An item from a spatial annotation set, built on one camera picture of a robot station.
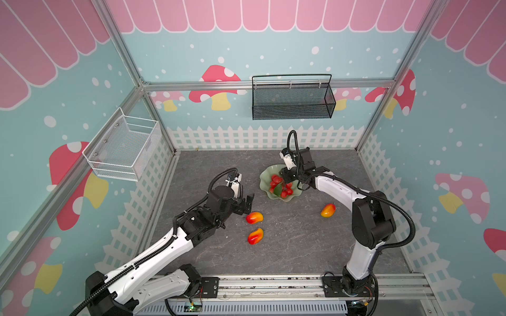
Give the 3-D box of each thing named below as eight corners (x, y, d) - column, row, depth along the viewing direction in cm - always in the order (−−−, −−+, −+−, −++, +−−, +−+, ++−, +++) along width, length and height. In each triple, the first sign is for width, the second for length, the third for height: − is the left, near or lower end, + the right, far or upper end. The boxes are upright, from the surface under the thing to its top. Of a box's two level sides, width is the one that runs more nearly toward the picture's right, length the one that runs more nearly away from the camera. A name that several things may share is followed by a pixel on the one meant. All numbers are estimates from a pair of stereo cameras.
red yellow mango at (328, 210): (324, 220, 94) (326, 216, 91) (318, 212, 97) (320, 208, 94) (335, 213, 96) (338, 209, 93) (329, 206, 99) (331, 202, 96)
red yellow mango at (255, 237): (251, 247, 86) (251, 244, 83) (246, 239, 88) (246, 235, 85) (265, 238, 89) (266, 234, 85) (260, 230, 91) (260, 226, 88)
